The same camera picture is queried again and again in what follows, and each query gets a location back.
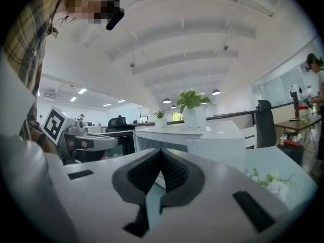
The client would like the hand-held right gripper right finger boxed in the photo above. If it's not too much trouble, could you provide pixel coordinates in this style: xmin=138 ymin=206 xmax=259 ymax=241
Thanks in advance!
xmin=159 ymin=148 xmax=206 ymax=214

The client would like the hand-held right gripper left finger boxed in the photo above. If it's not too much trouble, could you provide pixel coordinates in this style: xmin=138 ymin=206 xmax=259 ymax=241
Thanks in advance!
xmin=112 ymin=148 xmax=163 ymax=238

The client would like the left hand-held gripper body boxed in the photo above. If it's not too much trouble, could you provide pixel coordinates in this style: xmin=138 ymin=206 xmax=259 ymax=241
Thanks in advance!
xmin=42 ymin=106 xmax=86 ymax=165

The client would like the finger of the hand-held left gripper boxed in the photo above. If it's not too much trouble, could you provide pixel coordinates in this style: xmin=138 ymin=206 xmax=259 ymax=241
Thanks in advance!
xmin=74 ymin=135 xmax=119 ymax=151

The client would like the white microwave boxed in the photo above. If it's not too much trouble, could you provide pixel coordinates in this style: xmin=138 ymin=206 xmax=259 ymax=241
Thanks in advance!
xmin=86 ymin=120 xmax=247 ymax=174

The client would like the person's left forearm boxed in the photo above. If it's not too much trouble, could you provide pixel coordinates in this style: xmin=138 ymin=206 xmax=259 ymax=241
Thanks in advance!
xmin=37 ymin=132 xmax=59 ymax=154

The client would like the black mesh office chair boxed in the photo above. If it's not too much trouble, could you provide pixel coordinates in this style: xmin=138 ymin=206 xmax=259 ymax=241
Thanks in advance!
xmin=104 ymin=114 xmax=134 ymax=133

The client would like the small potted plant white pot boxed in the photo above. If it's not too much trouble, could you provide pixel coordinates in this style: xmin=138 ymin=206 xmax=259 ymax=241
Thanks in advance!
xmin=152 ymin=110 xmax=168 ymax=129

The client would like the large potted plant white pot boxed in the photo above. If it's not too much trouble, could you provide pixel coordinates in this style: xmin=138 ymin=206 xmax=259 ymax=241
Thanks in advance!
xmin=176 ymin=89 xmax=212 ymax=132

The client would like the white slatted chair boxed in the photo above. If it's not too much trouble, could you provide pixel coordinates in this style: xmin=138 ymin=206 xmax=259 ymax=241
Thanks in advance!
xmin=239 ymin=125 xmax=258 ymax=150

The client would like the black railing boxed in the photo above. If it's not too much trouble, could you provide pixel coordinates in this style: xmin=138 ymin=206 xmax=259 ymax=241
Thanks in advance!
xmin=206 ymin=109 xmax=257 ymax=122

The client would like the person's plaid shirt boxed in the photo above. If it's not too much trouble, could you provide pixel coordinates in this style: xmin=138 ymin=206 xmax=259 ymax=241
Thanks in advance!
xmin=2 ymin=0 xmax=76 ymax=143

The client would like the white flower bouquet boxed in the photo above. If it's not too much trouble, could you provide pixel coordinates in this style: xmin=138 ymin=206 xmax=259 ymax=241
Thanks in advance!
xmin=249 ymin=167 xmax=297 ymax=204

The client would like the tall black office chair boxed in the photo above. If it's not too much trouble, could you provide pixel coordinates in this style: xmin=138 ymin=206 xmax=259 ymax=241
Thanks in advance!
xmin=254 ymin=99 xmax=278 ymax=149

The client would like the red box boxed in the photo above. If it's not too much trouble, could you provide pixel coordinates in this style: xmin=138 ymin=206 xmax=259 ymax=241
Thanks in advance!
xmin=282 ymin=139 xmax=303 ymax=148

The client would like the brown wooden table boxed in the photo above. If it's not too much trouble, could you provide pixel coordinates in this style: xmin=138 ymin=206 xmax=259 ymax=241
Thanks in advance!
xmin=274 ymin=114 xmax=322 ymax=167

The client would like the person's head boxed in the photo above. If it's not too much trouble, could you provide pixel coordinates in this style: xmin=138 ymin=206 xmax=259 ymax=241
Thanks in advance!
xmin=52 ymin=0 xmax=115 ymax=27

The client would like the clear jar red lid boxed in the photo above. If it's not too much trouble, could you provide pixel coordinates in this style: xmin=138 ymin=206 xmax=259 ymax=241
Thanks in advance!
xmin=298 ymin=105 xmax=310 ymax=122

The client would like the black head-worn camera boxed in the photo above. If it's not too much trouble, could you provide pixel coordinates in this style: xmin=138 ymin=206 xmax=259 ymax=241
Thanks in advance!
xmin=105 ymin=0 xmax=126 ymax=31

